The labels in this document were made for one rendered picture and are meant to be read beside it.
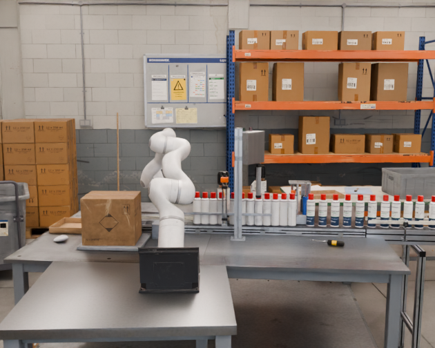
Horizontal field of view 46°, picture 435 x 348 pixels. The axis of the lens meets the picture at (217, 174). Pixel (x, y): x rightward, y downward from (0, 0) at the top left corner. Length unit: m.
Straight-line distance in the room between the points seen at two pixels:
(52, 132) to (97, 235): 3.39
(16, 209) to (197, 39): 3.82
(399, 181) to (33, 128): 4.01
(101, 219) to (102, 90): 4.78
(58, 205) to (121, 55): 2.43
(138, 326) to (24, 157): 4.50
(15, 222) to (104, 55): 3.39
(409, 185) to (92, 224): 2.80
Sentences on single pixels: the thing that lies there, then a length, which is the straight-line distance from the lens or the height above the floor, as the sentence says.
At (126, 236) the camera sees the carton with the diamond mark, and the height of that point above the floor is 0.90.
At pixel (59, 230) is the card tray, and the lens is 3.37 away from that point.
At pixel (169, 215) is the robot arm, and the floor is 1.13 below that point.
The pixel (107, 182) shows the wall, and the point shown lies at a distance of 7.68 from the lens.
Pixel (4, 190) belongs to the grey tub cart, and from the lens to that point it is 5.65.
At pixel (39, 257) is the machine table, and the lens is 2.92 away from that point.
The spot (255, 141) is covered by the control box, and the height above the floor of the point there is 1.42.
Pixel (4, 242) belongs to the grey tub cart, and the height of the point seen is 0.38.
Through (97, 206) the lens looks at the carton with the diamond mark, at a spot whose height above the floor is 1.08.
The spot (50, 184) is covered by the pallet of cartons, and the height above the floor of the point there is 0.65.
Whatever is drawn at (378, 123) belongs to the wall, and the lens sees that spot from 7.95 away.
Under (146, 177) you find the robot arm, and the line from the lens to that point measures 3.14.
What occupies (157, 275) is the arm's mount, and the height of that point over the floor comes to 0.91.
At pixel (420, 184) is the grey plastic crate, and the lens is 4.72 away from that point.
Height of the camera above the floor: 1.69
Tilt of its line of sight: 9 degrees down
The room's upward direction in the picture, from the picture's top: straight up
